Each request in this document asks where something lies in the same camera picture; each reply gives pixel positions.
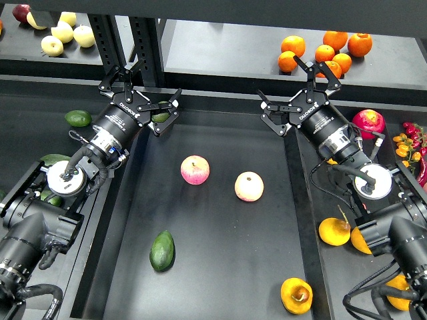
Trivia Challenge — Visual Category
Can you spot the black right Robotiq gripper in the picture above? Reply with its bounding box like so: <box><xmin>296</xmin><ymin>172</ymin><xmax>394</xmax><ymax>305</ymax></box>
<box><xmin>256</xmin><ymin>55</ymin><xmax>355</xmax><ymax>157</ymax></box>

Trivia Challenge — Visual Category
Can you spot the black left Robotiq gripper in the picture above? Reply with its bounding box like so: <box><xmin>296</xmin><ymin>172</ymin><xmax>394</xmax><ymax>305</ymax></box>
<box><xmin>90</xmin><ymin>61</ymin><xmax>182</xmax><ymax>155</ymax></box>

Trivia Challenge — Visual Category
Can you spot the green avocado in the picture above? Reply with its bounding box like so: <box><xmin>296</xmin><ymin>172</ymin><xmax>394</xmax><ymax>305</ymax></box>
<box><xmin>149</xmin><ymin>230</ymin><xmax>175</xmax><ymax>271</ymax></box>
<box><xmin>151</xmin><ymin>101</ymin><xmax>170</xmax><ymax>123</ymax></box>

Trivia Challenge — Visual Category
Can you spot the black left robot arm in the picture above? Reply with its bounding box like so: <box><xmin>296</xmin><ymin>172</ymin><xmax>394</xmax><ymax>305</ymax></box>
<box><xmin>1</xmin><ymin>65</ymin><xmax>180</xmax><ymax>319</ymax></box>

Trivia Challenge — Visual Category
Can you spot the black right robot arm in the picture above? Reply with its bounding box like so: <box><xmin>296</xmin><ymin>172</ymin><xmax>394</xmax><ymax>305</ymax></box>
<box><xmin>261</xmin><ymin>55</ymin><xmax>426</xmax><ymax>319</ymax></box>

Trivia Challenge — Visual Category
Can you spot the green avocado at tray corner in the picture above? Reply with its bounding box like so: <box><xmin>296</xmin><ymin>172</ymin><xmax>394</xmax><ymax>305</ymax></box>
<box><xmin>151</xmin><ymin>101</ymin><xmax>170</xmax><ymax>123</ymax></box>

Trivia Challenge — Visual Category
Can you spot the green avocado upper left tray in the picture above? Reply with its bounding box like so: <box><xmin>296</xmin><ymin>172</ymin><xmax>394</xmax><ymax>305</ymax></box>
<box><xmin>65</xmin><ymin>109</ymin><xmax>92</xmax><ymax>127</ymax></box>

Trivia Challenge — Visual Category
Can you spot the green avocado tray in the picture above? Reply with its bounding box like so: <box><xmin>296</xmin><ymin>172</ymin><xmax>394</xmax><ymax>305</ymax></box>
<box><xmin>65</xmin><ymin>109</ymin><xmax>92</xmax><ymax>127</ymax></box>
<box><xmin>40</xmin><ymin>190</ymin><xmax>63</xmax><ymax>207</ymax></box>
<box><xmin>40</xmin><ymin>153</ymin><xmax>70</xmax><ymax>167</ymax></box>

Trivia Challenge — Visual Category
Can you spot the pale yellow pear front left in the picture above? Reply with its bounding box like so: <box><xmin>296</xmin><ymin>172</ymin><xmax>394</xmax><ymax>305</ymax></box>
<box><xmin>41</xmin><ymin>35</ymin><xmax>64</xmax><ymax>57</ymax></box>

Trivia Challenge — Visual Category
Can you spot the pale yellow pear centre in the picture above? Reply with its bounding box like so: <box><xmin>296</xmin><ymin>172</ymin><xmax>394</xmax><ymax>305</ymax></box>
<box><xmin>51</xmin><ymin>21</ymin><xmax>73</xmax><ymax>43</ymax></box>

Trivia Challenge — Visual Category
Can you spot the pale yellow pear back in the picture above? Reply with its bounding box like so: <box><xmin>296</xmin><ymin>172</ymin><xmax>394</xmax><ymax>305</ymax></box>
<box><xmin>59</xmin><ymin>11</ymin><xmax>77</xmax><ymax>27</ymax></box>

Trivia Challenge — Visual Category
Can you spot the green avocado lower left tray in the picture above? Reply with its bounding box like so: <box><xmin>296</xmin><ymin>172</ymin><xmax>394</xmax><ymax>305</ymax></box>
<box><xmin>40</xmin><ymin>190</ymin><xmax>63</xmax><ymax>207</ymax></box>

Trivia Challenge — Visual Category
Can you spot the yellow pear with long stem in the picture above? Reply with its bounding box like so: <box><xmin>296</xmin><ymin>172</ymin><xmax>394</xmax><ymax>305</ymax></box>
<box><xmin>318</xmin><ymin>205</ymin><xmax>351</xmax><ymax>246</ymax></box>

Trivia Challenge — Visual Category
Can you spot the yellow pear middle right tray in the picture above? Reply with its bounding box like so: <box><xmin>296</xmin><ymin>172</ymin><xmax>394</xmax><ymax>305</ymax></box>
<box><xmin>350</xmin><ymin>227</ymin><xmax>372</xmax><ymax>255</ymax></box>

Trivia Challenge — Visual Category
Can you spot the orange lower left of group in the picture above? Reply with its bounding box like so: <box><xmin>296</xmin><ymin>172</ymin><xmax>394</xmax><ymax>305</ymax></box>
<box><xmin>278</xmin><ymin>51</ymin><xmax>298</xmax><ymax>73</ymax></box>

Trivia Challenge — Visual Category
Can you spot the orange of group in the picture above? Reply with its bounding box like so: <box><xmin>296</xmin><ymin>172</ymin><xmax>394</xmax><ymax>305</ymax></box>
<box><xmin>278</xmin><ymin>51</ymin><xmax>298</xmax><ymax>73</ymax></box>
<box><xmin>281</xmin><ymin>35</ymin><xmax>306</xmax><ymax>57</ymax></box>
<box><xmin>322</xmin><ymin>61</ymin><xmax>342</xmax><ymax>79</ymax></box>

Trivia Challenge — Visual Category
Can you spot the orange front of group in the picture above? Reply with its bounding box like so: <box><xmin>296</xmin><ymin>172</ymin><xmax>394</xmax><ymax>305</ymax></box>
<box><xmin>322</xmin><ymin>61</ymin><xmax>342</xmax><ymax>79</ymax></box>

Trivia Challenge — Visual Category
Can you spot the small orange centre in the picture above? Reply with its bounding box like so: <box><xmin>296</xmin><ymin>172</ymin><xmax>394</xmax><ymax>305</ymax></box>
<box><xmin>314</xmin><ymin>44</ymin><xmax>336</xmax><ymax>63</ymax></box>

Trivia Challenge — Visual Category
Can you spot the orange lower right small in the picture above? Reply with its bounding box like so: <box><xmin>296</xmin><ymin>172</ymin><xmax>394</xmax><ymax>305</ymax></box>
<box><xmin>332</xmin><ymin>53</ymin><xmax>352</xmax><ymax>74</ymax></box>

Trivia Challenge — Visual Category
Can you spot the orange top left of group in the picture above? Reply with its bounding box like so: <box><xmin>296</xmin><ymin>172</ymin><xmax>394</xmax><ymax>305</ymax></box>
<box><xmin>281</xmin><ymin>35</ymin><xmax>306</xmax><ymax>57</ymax></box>

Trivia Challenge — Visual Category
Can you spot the large red apple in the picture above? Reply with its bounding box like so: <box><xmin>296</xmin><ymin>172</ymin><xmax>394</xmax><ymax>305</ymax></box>
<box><xmin>352</xmin><ymin>109</ymin><xmax>386</xmax><ymax>139</ymax></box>

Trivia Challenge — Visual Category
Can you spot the orange top centre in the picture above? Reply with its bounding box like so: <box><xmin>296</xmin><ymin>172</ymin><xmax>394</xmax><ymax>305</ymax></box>
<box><xmin>323</xmin><ymin>31</ymin><xmax>348</xmax><ymax>51</ymax></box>

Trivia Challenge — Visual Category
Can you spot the orange top right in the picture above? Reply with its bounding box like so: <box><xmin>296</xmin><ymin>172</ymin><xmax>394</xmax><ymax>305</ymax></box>
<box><xmin>347</xmin><ymin>33</ymin><xmax>373</xmax><ymax>57</ymax></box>

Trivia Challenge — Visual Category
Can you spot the pink red apple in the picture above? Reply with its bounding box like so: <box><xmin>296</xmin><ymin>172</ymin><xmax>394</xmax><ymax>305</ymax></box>
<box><xmin>180</xmin><ymin>155</ymin><xmax>210</xmax><ymax>185</ymax></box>

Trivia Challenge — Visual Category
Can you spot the pale pink apple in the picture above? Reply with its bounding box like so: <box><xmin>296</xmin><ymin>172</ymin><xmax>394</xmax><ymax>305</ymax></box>
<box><xmin>234</xmin><ymin>171</ymin><xmax>264</xmax><ymax>202</ymax></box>

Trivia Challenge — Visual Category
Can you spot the cherry tomato bunch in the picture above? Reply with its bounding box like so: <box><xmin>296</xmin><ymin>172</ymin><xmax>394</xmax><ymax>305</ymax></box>
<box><xmin>392</xmin><ymin>121</ymin><xmax>426</xmax><ymax>175</ymax></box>

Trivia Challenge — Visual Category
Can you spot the black centre tray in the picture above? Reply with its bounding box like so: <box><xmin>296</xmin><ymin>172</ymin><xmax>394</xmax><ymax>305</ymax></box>
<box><xmin>57</xmin><ymin>85</ymin><xmax>334</xmax><ymax>320</ymax></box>

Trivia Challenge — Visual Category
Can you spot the red chili pepper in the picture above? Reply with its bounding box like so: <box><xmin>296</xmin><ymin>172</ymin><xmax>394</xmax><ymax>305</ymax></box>
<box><xmin>416</xmin><ymin>157</ymin><xmax>426</xmax><ymax>188</ymax></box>

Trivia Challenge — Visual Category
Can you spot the dark red apple on shelf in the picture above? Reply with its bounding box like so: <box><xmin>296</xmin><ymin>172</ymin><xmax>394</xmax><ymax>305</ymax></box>
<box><xmin>12</xmin><ymin>4</ymin><xmax>31</xmax><ymax>24</ymax></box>

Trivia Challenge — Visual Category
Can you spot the black perforated shelf post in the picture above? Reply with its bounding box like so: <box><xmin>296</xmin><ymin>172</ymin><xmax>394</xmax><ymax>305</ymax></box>
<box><xmin>129</xmin><ymin>17</ymin><xmax>165</xmax><ymax>87</ymax></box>

